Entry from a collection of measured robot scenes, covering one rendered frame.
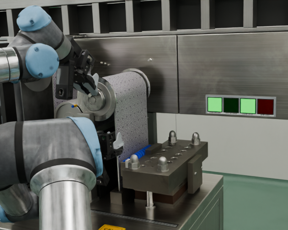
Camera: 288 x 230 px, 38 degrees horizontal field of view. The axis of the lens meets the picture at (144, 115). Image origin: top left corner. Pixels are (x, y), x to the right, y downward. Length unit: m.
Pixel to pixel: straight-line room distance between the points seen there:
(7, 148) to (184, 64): 0.94
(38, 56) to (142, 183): 0.57
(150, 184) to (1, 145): 0.64
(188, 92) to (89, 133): 0.86
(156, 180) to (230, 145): 2.81
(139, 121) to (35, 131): 0.78
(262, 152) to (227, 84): 2.53
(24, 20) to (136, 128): 0.60
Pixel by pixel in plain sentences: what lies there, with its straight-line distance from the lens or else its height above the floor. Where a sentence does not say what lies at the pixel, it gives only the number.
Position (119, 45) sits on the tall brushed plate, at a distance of 1.67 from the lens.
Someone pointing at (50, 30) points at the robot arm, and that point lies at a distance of 1.10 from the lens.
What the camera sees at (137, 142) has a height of 1.07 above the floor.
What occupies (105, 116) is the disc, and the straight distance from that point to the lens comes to 1.34.
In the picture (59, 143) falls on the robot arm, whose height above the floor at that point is 1.28.
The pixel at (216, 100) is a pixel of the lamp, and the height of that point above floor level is 1.20.
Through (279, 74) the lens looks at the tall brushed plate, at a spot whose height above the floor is 1.30.
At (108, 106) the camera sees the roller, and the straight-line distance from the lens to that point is 1.33.
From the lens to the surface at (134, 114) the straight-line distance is 1.46.
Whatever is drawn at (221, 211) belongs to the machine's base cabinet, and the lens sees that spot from 1.68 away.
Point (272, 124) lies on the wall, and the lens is 3.93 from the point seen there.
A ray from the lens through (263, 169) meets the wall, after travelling 4.06.
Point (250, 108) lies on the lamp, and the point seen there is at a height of 1.18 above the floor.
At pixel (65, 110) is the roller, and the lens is 1.44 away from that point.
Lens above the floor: 1.46
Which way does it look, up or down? 12 degrees down
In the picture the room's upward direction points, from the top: 2 degrees counter-clockwise
